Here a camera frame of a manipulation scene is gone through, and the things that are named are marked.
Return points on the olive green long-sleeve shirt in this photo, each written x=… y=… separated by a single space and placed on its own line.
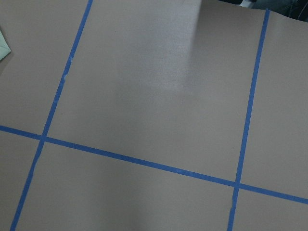
x=4 y=48

